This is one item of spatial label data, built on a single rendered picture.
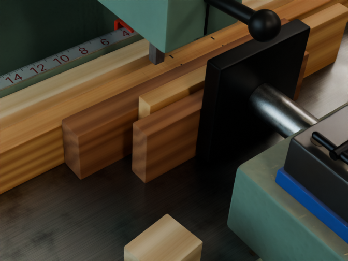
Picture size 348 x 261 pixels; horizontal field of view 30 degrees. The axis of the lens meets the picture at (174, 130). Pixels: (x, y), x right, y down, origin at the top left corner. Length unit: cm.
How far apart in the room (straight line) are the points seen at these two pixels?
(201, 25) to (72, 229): 16
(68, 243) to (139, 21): 16
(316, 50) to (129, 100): 19
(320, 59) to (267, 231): 22
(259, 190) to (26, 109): 18
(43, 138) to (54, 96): 3
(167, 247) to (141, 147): 9
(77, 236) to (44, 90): 11
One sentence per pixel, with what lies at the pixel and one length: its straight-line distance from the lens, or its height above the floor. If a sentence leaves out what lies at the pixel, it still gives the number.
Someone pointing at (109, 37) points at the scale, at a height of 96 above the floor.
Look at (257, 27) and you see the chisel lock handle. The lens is 39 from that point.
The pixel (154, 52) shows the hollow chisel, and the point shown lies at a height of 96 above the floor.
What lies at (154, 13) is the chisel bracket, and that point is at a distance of 42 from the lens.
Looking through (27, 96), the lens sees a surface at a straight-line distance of 48.
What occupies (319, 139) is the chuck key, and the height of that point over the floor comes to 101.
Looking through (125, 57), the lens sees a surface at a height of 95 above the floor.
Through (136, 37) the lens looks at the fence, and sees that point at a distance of 53.
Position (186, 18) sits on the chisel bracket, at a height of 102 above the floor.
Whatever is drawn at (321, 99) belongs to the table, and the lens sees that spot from 58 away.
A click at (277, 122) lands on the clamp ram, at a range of 46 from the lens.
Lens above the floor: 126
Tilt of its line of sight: 44 degrees down
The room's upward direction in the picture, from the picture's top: 5 degrees clockwise
